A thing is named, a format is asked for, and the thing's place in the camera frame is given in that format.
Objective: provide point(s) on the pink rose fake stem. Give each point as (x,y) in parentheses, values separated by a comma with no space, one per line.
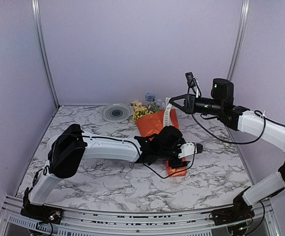
(136,104)

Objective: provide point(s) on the orange cup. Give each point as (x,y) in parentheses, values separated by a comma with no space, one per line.
(51,142)

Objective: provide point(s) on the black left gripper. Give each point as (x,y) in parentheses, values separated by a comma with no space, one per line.
(177,163)

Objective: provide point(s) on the blue fake flower stem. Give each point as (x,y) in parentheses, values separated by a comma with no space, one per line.
(151,99)

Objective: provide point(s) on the aluminium frame post right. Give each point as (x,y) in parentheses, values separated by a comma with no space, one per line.
(239,38)

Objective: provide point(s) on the green leafy fake stem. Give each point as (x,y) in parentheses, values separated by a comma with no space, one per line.
(153,108)

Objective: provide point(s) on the yellow daisy fake bunch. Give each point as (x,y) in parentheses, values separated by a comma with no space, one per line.
(140,112)

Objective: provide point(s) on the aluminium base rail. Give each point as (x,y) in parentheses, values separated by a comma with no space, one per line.
(64,221)

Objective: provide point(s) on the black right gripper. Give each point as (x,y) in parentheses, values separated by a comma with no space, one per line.
(182,108)

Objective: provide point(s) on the cream ribbon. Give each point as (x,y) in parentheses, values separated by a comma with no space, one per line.
(167,107)

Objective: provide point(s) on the grey ringed plate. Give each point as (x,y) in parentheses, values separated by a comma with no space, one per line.
(117,112)

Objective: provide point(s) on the aluminium frame post left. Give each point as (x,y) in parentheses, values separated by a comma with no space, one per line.
(43,52)

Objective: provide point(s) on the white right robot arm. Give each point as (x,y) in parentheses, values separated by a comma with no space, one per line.
(266,132)

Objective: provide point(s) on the aluminium frame post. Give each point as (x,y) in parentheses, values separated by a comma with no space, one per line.
(239,38)
(43,52)

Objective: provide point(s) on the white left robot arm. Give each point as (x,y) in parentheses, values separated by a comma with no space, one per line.
(74,145)

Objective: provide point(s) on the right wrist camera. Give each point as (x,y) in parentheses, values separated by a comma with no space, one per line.
(193,84)

